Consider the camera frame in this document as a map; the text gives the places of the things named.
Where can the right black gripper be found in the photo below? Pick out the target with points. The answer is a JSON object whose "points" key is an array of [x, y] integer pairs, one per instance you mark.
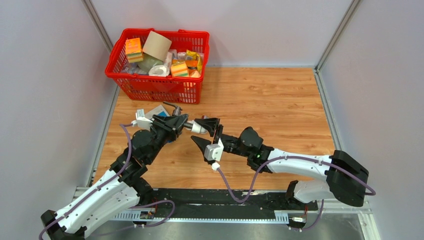
{"points": [[211, 124]]}

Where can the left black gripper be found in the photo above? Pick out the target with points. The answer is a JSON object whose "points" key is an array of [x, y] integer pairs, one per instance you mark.
{"points": [[163, 123]]}

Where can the dark grey metal faucet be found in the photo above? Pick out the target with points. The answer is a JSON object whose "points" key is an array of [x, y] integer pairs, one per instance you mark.
{"points": [[177, 111]]}

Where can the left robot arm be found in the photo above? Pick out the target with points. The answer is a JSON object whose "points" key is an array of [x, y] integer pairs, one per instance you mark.
{"points": [[121, 187]]}

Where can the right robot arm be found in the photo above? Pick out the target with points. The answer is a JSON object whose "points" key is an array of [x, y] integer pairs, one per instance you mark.
{"points": [[336, 176]]}

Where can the blue razor package box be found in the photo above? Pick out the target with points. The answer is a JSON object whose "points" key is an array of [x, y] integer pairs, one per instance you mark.
{"points": [[159, 111]]}

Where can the red plastic shopping basket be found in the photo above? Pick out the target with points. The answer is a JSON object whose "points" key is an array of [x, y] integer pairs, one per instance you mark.
{"points": [[186, 90]]}

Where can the white tape roll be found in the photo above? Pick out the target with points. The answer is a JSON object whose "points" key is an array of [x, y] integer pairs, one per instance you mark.
{"points": [[159, 71]]}

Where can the orange striped sponge block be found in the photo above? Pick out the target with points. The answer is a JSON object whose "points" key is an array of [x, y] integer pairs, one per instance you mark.
{"points": [[179, 69]]}

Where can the pale green tape roll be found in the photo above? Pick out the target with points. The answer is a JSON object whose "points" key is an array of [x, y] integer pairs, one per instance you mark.
{"points": [[148, 62]]}

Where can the yellow snack packet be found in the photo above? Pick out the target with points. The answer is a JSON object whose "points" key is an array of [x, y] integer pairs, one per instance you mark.
{"points": [[193, 61]]}

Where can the brown cardboard tape roll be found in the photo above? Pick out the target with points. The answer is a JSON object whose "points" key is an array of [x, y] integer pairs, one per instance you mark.
{"points": [[157, 46]]}

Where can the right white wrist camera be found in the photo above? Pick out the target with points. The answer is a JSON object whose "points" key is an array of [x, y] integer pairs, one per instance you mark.
{"points": [[213, 154]]}

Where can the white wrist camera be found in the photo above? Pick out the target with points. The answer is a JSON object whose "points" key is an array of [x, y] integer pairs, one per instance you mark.
{"points": [[141, 121], [213, 154]]}

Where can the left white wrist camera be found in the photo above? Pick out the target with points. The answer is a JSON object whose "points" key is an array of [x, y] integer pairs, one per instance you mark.
{"points": [[141, 121]]}

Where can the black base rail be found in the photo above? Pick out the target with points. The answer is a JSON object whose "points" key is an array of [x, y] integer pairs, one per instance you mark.
{"points": [[208, 204]]}

